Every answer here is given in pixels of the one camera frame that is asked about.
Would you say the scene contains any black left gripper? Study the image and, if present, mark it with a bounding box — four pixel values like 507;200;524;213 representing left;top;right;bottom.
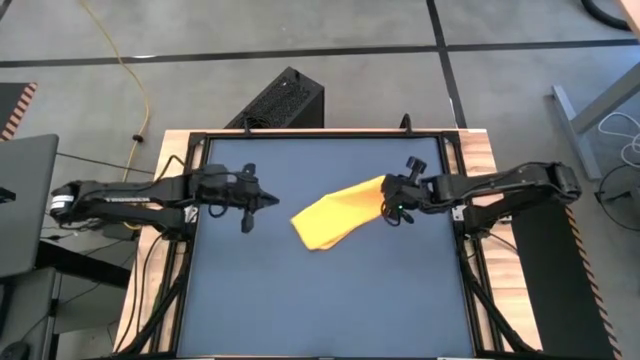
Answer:
192;163;280;235

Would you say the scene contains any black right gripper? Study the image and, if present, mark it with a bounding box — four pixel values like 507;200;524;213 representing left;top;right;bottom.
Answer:
381;155;441;225

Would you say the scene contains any orange microfibre towel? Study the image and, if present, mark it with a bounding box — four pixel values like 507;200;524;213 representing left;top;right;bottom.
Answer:
290;174;387;252

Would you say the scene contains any black computer tower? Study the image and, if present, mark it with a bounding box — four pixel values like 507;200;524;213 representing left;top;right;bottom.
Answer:
224;66;325;130

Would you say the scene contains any long hazard-striped black mat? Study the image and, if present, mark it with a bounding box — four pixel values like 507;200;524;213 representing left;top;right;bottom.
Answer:
512;189;624;360

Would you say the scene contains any grey laptop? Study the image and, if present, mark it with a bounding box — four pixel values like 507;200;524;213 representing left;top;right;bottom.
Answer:
0;133;60;279

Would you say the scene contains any small hazard-striped black mat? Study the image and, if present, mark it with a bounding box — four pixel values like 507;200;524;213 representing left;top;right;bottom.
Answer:
0;82;39;142

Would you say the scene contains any black computer mouse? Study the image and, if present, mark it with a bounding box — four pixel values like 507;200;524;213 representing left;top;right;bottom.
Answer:
0;341;30;360

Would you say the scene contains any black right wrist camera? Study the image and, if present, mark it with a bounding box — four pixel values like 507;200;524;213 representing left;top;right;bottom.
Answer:
392;175;425;196

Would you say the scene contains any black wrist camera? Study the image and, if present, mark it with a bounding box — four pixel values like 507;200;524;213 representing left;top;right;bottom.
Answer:
200;164;241;186
392;175;425;196

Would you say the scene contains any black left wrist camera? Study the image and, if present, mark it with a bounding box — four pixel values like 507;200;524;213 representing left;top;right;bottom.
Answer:
200;164;241;186

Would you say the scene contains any black metal table frame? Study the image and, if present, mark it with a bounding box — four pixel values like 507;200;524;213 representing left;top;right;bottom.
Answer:
117;128;544;360

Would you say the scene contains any yellow cable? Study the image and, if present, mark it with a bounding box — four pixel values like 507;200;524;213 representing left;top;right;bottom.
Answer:
78;0;151;184

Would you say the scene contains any grey metal desk frame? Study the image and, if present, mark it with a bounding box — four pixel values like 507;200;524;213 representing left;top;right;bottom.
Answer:
552;62;640;181

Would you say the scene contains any white cable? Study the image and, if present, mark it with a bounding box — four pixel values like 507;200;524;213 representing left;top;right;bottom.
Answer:
597;112;640;169

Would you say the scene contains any thick black hose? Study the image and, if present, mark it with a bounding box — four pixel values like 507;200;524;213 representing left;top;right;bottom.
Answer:
579;0;632;32

